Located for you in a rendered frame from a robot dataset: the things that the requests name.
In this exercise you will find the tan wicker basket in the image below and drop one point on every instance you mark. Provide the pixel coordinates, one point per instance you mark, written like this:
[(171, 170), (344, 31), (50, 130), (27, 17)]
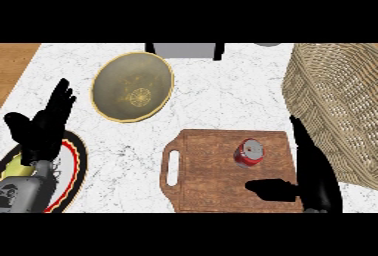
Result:
[(334, 106)]

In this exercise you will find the brown wooden cutting board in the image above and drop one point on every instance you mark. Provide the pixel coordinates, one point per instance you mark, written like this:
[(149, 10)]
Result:
[(216, 173)]

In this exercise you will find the grey appliance with black legs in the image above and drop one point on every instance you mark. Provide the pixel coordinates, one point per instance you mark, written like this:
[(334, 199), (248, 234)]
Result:
[(186, 50)]

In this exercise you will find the black rimmed patterned plate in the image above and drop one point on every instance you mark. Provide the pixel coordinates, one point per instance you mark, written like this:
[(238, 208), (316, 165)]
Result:
[(68, 173)]

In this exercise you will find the red can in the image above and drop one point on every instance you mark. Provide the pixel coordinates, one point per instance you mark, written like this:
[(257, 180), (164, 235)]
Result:
[(248, 153)]

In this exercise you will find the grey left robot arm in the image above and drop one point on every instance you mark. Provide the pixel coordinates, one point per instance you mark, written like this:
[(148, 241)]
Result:
[(24, 193)]

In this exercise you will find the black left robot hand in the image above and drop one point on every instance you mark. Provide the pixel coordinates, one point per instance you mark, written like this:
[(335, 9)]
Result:
[(43, 133)]

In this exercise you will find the small grey object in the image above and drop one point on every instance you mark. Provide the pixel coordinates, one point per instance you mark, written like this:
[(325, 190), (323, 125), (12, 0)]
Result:
[(267, 44)]

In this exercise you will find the gold rimmed olive bowl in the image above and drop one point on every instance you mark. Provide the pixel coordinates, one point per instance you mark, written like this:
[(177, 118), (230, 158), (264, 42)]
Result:
[(131, 87)]

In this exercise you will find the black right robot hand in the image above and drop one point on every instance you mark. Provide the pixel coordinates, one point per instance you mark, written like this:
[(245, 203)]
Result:
[(314, 180)]

